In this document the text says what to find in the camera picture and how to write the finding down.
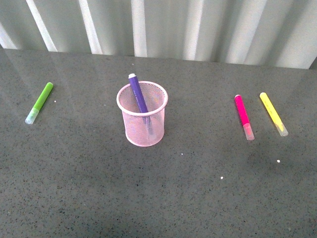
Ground purple highlighter pen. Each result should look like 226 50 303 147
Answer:
128 73 156 139

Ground pink highlighter pen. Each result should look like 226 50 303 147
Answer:
234 95 255 141

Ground pink mesh pen cup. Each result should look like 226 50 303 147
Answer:
116 81 168 147

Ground green highlighter pen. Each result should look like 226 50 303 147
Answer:
25 82 53 124

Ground yellow highlighter pen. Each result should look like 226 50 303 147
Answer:
260 92 288 137

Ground white pleated curtain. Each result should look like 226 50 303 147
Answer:
0 0 317 69

